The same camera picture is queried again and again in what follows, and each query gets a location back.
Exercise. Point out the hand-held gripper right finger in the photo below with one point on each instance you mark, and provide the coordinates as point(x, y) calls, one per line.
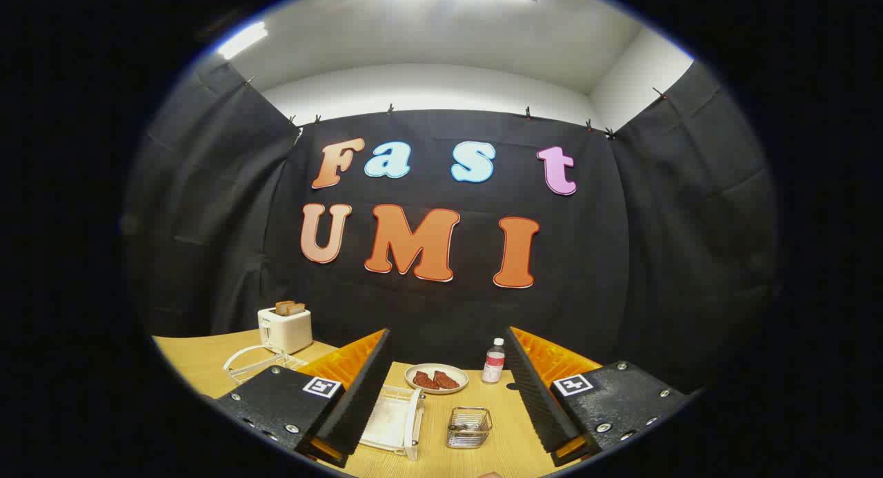
point(534, 395)

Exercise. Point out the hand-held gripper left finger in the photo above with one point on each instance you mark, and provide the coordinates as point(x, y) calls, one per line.
point(365, 395)

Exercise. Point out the beige plate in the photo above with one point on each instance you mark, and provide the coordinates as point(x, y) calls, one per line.
point(455, 373)

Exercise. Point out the clear plastic water bottle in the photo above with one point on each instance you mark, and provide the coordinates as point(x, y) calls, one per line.
point(493, 367)

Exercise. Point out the red meat piece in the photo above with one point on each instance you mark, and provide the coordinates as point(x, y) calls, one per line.
point(447, 380)
point(424, 381)

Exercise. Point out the white toaster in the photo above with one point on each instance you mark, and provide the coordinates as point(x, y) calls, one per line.
point(286, 333)

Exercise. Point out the toast slices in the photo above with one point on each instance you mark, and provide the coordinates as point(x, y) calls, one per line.
point(290, 308)

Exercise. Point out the black backdrop cloth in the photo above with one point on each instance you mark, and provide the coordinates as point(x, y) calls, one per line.
point(621, 257)

